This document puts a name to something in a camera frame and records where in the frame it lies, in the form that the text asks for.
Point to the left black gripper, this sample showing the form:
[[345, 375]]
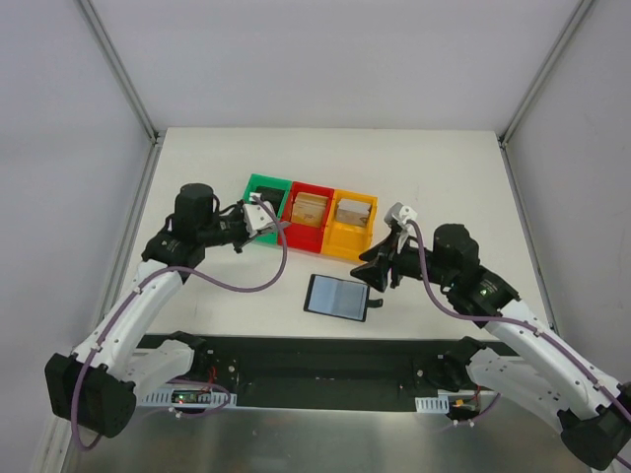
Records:
[[242, 236]]

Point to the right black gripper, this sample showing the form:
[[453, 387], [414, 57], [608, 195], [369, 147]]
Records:
[[387, 266]]

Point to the black leather card holder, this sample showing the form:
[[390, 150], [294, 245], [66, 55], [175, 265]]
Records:
[[339, 298]]

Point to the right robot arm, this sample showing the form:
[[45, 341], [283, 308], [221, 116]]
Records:
[[587, 407]]

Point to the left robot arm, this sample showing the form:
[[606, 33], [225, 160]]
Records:
[[99, 384]]

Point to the black card stack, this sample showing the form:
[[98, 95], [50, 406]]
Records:
[[272, 195]]

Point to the silver card stack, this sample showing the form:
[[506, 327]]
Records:
[[352, 212]]

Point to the gold card stack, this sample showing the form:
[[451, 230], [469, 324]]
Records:
[[308, 209]]

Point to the yellow plastic bin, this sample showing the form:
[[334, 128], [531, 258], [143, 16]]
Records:
[[344, 241]]

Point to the red plastic bin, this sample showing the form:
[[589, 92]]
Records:
[[302, 237]]

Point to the green plastic bin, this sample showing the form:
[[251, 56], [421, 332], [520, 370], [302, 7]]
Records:
[[254, 212]]

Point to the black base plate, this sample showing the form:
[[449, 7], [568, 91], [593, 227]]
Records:
[[336, 374]]

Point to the left aluminium frame post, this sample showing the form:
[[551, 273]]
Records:
[[117, 68]]

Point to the aluminium frame post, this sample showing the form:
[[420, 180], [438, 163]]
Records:
[[546, 69], [117, 68]]

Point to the right white cable duct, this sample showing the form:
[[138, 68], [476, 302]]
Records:
[[439, 404]]

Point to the white cable duct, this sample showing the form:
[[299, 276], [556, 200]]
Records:
[[188, 397], [439, 404]]

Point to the right aluminium frame post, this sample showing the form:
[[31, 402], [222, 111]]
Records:
[[546, 69]]

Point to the left white cable duct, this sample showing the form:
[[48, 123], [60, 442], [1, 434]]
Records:
[[188, 397]]

